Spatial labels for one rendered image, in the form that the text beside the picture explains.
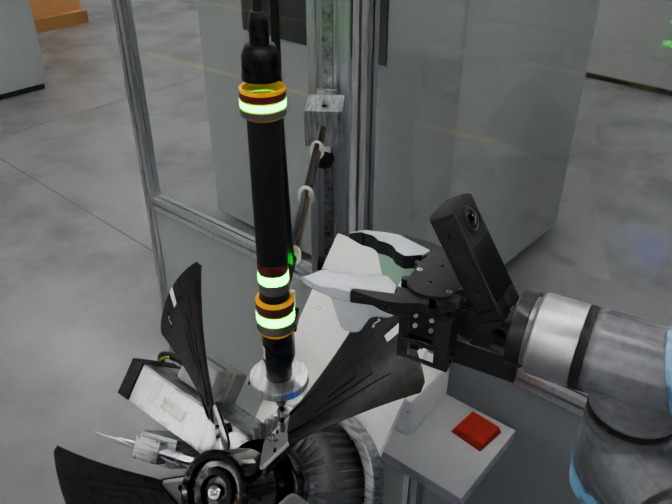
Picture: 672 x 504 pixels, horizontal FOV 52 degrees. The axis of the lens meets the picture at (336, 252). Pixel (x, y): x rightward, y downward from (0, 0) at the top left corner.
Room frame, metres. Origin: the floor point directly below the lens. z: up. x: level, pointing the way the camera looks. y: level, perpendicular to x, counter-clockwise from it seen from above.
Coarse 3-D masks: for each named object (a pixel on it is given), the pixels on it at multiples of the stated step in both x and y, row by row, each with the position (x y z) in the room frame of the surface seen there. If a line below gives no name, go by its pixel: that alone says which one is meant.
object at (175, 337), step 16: (192, 272) 0.90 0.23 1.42; (176, 288) 0.93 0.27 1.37; (192, 288) 0.89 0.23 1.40; (176, 304) 0.92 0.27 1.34; (192, 304) 0.87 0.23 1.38; (176, 320) 0.91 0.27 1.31; (192, 320) 0.86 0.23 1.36; (176, 336) 0.91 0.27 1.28; (192, 336) 0.84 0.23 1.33; (176, 352) 0.92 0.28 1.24; (192, 352) 0.84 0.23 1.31; (192, 368) 0.84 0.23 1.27; (208, 384) 0.77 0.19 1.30; (208, 400) 0.77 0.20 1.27; (208, 416) 0.79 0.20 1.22
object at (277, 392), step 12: (252, 372) 0.62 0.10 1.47; (264, 372) 0.62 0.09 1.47; (300, 372) 0.62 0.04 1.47; (252, 384) 0.60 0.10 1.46; (264, 384) 0.60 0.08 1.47; (276, 384) 0.60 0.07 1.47; (288, 384) 0.60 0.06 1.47; (300, 384) 0.60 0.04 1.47; (264, 396) 0.58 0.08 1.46; (276, 396) 0.58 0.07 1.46; (288, 396) 0.58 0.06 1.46
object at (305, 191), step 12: (252, 0) 0.61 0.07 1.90; (276, 0) 0.70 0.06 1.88; (276, 12) 0.70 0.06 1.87; (276, 24) 0.70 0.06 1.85; (276, 36) 0.70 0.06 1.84; (312, 144) 1.08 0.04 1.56; (312, 156) 1.03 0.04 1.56; (312, 168) 0.98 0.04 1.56; (300, 192) 0.91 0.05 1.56; (312, 192) 0.91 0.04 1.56; (300, 204) 0.86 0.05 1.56; (300, 216) 0.83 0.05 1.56; (300, 252) 0.75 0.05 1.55
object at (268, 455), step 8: (272, 432) 0.74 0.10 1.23; (280, 432) 0.72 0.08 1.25; (272, 440) 0.71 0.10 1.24; (280, 440) 0.69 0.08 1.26; (264, 448) 0.71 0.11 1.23; (272, 448) 0.69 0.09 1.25; (280, 448) 0.67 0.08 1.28; (264, 456) 0.68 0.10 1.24; (272, 456) 0.66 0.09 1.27; (264, 464) 0.66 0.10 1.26
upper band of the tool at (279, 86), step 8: (240, 88) 0.61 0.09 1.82; (248, 88) 0.63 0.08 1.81; (256, 88) 0.63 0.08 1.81; (264, 88) 0.64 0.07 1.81; (272, 88) 0.63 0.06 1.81; (280, 88) 0.63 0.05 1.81; (248, 96) 0.60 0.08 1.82; (256, 96) 0.59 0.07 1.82; (264, 96) 0.59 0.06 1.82; (272, 96) 0.60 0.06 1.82; (248, 104) 0.60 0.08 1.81; (272, 104) 0.60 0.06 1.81; (248, 112) 0.60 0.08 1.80; (272, 112) 0.60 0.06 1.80; (248, 120) 0.60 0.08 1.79
